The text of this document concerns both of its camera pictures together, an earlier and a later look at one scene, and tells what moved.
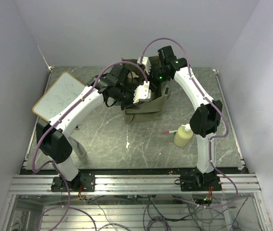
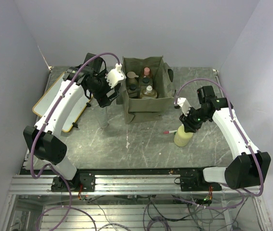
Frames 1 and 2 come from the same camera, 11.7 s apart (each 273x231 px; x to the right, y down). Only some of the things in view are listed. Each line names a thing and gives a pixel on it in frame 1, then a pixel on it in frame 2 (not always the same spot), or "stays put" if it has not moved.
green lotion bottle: (134, 75) stays put
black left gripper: (123, 106) -> (103, 98)
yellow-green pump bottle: (183, 135) stays put
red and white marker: (167, 132) stays put
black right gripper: (151, 69) -> (189, 125)
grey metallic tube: (78, 147) -> (103, 116)
